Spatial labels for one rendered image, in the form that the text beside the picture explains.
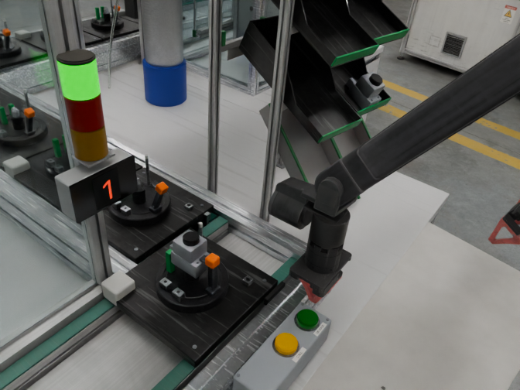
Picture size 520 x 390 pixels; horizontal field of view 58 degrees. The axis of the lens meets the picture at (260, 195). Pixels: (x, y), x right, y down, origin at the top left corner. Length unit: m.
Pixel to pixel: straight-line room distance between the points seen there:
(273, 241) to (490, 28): 4.03
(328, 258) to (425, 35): 4.46
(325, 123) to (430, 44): 4.13
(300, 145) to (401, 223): 0.40
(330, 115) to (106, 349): 0.64
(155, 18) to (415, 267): 1.13
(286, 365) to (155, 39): 1.21
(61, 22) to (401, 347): 0.85
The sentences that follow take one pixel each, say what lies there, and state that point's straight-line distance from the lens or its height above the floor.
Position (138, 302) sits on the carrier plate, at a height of 0.97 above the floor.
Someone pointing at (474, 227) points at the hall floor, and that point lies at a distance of 2.97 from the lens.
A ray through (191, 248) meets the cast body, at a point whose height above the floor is 1.09.
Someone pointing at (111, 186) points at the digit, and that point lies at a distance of 0.79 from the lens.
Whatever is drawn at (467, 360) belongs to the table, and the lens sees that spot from 1.09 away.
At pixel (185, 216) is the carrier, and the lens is 1.09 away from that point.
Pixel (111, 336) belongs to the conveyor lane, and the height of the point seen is 0.92.
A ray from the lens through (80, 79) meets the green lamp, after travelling 0.69.
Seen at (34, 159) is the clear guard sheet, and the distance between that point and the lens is 0.76.
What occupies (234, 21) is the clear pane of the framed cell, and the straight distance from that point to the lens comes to 1.89.
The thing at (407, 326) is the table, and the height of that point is 0.86.
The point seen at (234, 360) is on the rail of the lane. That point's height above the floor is 0.96.
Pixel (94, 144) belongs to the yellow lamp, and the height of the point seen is 1.29.
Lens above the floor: 1.66
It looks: 37 degrees down
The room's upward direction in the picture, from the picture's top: 5 degrees clockwise
